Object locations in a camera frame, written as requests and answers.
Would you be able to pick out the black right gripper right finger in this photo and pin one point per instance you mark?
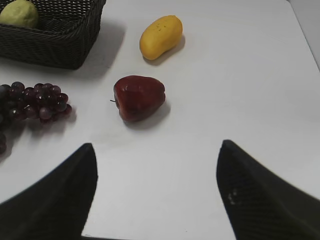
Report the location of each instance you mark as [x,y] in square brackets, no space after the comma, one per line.
[259,204]

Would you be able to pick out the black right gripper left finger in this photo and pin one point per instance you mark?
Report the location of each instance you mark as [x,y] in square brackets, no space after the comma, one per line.
[57,206]

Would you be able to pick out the pale green-yellow lemon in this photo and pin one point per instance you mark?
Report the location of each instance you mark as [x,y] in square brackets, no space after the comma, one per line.
[21,13]

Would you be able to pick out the dark woven wicker basket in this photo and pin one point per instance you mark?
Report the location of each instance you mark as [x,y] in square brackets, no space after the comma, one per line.
[63,38]

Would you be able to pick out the purple grape bunch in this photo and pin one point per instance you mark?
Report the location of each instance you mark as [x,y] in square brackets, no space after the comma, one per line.
[44,102]

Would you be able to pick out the dark red apple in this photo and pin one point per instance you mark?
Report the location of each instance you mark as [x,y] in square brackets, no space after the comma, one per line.
[138,97]

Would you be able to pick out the orange-yellow mango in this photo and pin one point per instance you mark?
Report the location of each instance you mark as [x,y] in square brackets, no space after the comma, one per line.
[161,36]

